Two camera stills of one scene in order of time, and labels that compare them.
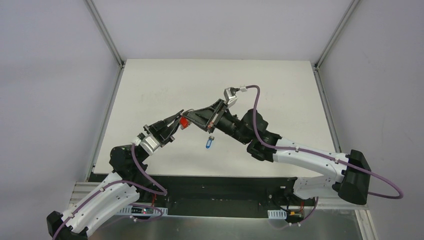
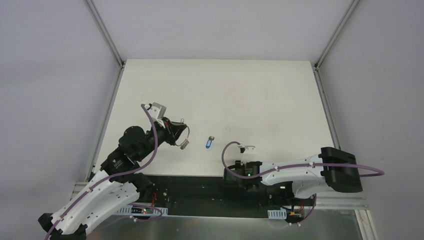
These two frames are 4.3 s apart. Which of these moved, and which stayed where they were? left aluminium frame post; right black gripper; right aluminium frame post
Moved: right black gripper
Stayed: right aluminium frame post; left aluminium frame post
